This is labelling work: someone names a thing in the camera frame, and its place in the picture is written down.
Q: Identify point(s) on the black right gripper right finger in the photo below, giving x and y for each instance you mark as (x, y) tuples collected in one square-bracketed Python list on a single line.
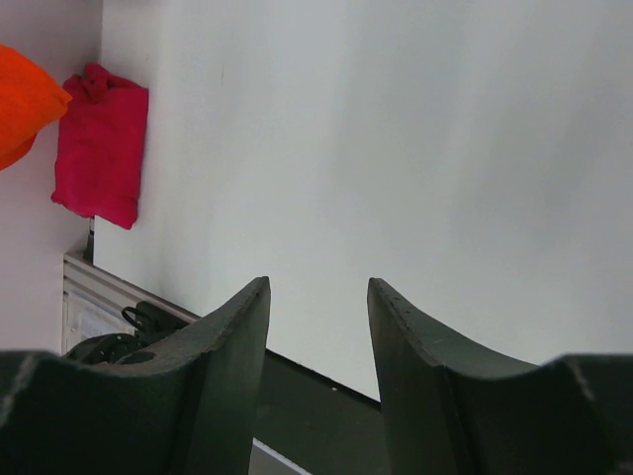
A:
[(453, 406)]

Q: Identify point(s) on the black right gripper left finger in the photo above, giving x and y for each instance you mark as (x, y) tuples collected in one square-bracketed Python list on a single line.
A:
[(183, 405)]

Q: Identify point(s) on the orange t shirt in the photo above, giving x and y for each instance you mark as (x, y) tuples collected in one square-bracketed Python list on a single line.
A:
[(30, 100)]

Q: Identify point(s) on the folded red t shirt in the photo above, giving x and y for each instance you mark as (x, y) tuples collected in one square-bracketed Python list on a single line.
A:
[(100, 147)]

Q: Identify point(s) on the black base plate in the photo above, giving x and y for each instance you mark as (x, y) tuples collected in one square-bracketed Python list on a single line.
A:
[(318, 424)]

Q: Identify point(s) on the aluminium frame rail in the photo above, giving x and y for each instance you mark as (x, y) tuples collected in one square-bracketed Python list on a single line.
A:
[(93, 299)]

